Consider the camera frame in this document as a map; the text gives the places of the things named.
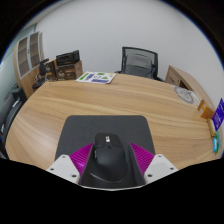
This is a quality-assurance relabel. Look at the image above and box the black computer mouse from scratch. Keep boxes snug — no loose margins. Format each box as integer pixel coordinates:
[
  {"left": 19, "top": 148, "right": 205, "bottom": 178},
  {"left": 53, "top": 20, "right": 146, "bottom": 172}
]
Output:
[{"left": 87, "top": 132, "right": 132, "bottom": 184}]

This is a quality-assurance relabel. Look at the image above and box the grey backpack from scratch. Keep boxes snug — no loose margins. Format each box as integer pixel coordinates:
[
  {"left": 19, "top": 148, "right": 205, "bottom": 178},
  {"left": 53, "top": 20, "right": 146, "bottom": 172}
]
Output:
[{"left": 125, "top": 53, "right": 155, "bottom": 78}]

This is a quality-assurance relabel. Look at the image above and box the brown printed cardboard box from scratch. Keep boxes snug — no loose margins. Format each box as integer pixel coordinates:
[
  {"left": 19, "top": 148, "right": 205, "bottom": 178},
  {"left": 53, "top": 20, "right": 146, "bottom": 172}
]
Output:
[{"left": 54, "top": 60, "right": 84, "bottom": 81}]

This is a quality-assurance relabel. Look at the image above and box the purple standing card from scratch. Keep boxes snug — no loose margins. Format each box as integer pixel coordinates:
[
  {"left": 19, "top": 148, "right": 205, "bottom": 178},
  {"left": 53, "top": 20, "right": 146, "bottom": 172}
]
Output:
[{"left": 211, "top": 97, "right": 224, "bottom": 132}]

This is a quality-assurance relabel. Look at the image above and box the black printed box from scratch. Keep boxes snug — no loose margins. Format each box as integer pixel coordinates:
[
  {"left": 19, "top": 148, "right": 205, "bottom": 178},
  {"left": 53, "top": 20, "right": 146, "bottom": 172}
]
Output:
[{"left": 55, "top": 49, "right": 81, "bottom": 67}]

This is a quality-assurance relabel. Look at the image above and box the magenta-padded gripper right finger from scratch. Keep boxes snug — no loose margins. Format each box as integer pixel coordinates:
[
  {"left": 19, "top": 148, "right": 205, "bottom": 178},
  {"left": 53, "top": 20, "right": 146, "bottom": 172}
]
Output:
[{"left": 128, "top": 142, "right": 179, "bottom": 186}]

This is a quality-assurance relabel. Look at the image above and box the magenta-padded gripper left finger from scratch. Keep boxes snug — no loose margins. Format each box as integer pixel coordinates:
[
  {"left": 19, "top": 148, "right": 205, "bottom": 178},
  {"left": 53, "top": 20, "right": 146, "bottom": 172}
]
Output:
[{"left": 46, "top": 142, "right": 98, "bottom": 186}]

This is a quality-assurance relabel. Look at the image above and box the black padded office chair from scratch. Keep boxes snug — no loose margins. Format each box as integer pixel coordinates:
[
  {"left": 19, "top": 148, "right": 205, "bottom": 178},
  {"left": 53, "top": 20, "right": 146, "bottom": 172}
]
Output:
[{"left": 0, "top": 87, "right": 28, "bottom": 158}]

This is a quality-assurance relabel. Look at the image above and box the tan packet with white label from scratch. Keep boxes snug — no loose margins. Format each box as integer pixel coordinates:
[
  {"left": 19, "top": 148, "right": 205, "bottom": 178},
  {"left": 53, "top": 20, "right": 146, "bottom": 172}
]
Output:
[{"left": 207, "top": 118, "right": 218, "bottom": 138}]

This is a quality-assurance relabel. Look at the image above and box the wooden shelf unit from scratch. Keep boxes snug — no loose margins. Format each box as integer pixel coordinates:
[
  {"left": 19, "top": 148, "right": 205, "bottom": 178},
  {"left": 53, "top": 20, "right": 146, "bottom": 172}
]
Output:
[{"left": 13, "top": 31, "right": 46, "bottom": 99}]

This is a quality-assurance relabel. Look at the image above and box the dark grey mouse pad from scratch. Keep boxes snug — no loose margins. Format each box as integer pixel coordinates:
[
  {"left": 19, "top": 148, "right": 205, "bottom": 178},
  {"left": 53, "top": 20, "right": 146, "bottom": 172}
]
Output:
[{"left": 54, "top": 114, "right": 156, "bottom": 161}]

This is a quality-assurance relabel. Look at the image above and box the white paper sheet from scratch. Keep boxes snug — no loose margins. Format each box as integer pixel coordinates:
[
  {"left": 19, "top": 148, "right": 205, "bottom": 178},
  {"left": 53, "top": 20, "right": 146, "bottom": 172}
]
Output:
[{"left": 188, "top": 91, "right": 204, "bottom": 108}]

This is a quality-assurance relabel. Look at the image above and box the black mesh office chair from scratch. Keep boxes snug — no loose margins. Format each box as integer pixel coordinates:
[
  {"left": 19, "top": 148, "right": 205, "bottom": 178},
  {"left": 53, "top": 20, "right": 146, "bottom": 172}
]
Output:
[{"left": 115, "top": 46, "right": 164, "bottom": 82}]

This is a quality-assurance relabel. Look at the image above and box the white green printed leaflet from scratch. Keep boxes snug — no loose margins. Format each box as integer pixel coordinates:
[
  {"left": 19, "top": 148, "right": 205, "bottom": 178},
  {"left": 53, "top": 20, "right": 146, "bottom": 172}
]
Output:
[{"left": 75, "top": 71, "right": 117, "bottom": 85}]

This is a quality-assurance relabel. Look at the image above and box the green packet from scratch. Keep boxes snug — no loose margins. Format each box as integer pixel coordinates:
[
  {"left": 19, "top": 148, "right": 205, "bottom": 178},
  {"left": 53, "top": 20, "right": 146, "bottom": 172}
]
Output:
[{"left": 216, "top": 130, "right": 224, "bottom": 156}]

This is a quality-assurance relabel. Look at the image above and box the small black swivel chair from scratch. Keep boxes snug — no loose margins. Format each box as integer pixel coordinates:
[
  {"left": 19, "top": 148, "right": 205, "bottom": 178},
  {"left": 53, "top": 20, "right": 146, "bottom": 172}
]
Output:
[{"left": 32, "top": 58, "right": 51, "bottom": 91}]

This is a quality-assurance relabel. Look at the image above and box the small brown cardboard box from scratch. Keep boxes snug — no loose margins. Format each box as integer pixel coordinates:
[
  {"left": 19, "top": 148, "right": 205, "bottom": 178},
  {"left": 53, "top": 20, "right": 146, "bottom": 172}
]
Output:
[{"left": 44, "top": 59, "right": 58, "bottom": 81}]

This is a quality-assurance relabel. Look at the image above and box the blue wipes packet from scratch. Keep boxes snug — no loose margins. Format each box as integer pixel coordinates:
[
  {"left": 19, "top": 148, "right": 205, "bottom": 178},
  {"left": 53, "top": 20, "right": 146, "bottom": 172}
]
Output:
[{"left": 212, "top": 138, "right": 220, "bottom": 155}]

